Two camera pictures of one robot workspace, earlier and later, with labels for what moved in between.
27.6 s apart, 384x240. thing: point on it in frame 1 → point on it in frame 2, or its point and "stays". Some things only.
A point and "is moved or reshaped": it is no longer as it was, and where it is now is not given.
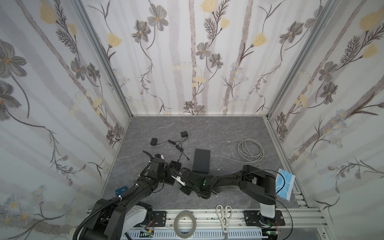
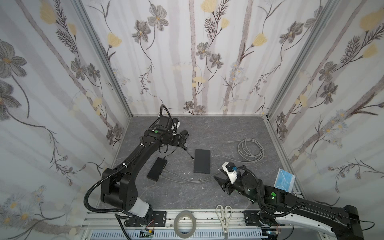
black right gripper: x=187 y=180 → x=226 y=182
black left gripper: x=169 y=169 → x=181 y=139
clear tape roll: x=191 y=232 stays
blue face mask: x=285 y=192 stays
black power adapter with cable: x=154 y=142 is moved or reshaped
